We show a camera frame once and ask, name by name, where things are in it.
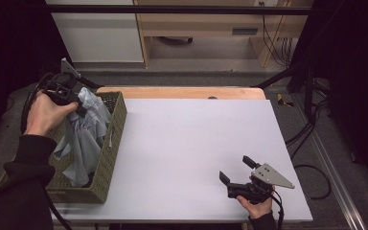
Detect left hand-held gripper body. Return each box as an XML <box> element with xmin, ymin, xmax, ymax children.
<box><xmin>43</xmin><ymin>57</ymin><xmax>82</xmax><ymax>106</ymax></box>

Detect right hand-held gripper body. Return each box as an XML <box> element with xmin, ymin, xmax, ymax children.
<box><xmin>226</xmin><ymin>163</ymin><xmax>296</xmax><ymax>205</ymax></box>

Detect light grey printed shirt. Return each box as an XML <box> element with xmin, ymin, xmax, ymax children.
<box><xmin>53</xmin><ymin>86</ymin><xmax>113</xmax><ymax>188</ymax></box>

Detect green woven basket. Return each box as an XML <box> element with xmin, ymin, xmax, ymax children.
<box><xmin>0</xmin><ymin>91</ymin><xmax>128</xmax><ymax>205</ymax></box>

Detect person's right hand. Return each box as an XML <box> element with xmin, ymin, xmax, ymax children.
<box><xmin>236</xmin><ymin>188</ymin><xmax>275</xmax><ymax>220</ymax></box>

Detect person's left hand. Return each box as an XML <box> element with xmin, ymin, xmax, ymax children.
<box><xmin>24</xmin><ymin>90</ymin><xmax>80</xmax><ymax>137</ymax></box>

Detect white cabinet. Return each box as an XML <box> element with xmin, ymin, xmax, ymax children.
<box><xmin>45</xmin><ymin>0</ymin><xmax>145</xmax><ymax>64</ymax></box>

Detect yellow and black tool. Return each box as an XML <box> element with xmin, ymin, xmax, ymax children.
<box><xmin>276</xmin><ymin>93</ymin><xmax>295</xmax><ymax>108</ymax></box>

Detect wooden table board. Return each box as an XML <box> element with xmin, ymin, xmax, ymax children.
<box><xmin>96</xmin><ymin>86</ymin><xmax>266</xmax><ymax>101</ymax></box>

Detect black metal stand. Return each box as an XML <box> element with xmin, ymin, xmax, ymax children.
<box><xmin>250</xmin><ymin>0</ymin><xmax>349</xmax><ymax>119</ymax></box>

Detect wooden desk with drawer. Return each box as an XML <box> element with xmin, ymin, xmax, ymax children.
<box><xmin>133</xmin><ymin>0</ymin><xmax>314</xmax><ymax>69</ymax></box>

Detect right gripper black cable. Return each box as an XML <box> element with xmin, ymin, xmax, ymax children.
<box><xmin>270</xmin><ymin>188</ymin><xmax>286</xmax><ymax>230</ymax></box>

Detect black floor cable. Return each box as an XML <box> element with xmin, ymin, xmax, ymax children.
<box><xmin>285</xmin><ymin>95</ymin><xmax>333</xmax><ymax>201</ymax></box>

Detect metal floor rail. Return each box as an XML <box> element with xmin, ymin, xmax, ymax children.
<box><xmin>291</xmin><ymin>94</ymin><xmax>368</xmax><ymax>230</ymax></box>

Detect black hanging cables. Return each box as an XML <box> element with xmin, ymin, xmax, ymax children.
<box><xmin>258</xmin><ymin>1</ymin><xmax>296</xmax><ymax>69</ymax></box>

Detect black metal frame bar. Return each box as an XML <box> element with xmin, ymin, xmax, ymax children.
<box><xmin>44</xmin><ymin>4</ymin><xmax>314</xmax><ymax>16</ymax></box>

